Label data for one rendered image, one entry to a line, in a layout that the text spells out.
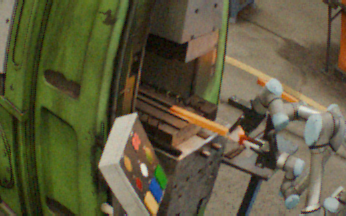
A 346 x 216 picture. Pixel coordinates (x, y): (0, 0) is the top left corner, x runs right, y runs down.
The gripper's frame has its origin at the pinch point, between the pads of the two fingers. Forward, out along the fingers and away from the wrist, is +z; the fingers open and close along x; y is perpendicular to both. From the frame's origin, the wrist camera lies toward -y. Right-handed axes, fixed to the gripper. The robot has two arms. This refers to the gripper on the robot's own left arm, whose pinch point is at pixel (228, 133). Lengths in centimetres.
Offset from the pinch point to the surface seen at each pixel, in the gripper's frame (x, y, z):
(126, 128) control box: -52, -19, -11
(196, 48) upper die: -5.6, -29.3, -18.6
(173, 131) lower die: -9.9, -14.0, 11.1
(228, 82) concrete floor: 217, -46, 143
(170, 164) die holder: -15.7, -5.1, 17.8
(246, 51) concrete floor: 280, -61, 152
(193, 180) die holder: 0.2, 4.7, 29.0
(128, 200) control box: -71, 2, -6
